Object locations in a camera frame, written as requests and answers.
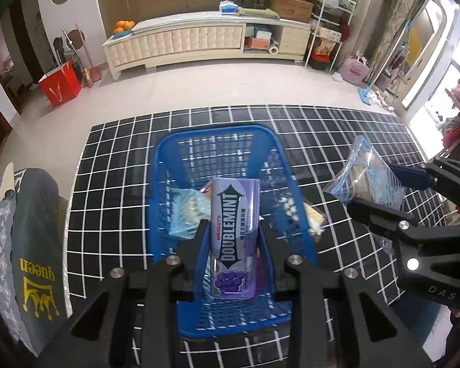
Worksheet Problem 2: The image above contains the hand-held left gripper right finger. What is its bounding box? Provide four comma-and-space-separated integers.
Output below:
259, 222, 434, 368

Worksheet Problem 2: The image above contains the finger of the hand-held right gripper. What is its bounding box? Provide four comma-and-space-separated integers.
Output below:
347, 195, 420, 238
387, 157, 460, 200

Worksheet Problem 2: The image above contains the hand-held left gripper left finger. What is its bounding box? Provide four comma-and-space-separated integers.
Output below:
34, 218, 211, 368

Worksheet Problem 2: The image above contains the purple gum bottle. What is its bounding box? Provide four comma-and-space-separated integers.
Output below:
208, 177, 261, 300

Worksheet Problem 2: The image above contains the light blue snack bag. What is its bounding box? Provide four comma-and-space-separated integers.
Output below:
169, 188, 212, 238

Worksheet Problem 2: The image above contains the clear cracker packet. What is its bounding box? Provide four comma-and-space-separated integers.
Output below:
322, 134, 407, 215

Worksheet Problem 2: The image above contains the blue plastic basket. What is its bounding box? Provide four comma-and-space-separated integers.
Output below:
148, 124, 318, 340

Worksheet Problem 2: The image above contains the yellow snack packet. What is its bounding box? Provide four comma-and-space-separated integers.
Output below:
303, 201, 326, 244

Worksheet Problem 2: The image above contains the black white checked mat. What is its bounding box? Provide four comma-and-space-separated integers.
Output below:
63, 105, 445, 368

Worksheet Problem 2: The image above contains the pink bag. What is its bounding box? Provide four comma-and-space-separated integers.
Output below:
338, 54, 372, 84

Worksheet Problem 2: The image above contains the grey cushion yellow crown print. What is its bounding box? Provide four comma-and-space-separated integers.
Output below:
11, 168, 71, 357

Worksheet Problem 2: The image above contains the grey patterned cloth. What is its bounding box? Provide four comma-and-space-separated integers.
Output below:
0, 176, 24, 338

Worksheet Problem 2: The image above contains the cream tv cabinet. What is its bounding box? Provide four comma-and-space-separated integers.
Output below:
103, 12, 312, 81

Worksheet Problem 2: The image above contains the cardboard box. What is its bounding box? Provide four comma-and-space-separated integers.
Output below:
268, 0, 315, 23

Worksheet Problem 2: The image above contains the broom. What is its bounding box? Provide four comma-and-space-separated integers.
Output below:
75, 24, 102, 88

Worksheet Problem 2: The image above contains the red paper bag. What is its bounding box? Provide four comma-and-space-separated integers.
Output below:
37, 61, 83, 108

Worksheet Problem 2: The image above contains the green folded cloth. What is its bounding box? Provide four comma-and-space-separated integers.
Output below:
238, 7, 280, 20

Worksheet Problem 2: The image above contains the white wire rack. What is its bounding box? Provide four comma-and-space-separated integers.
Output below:
305, 0, 355, 71

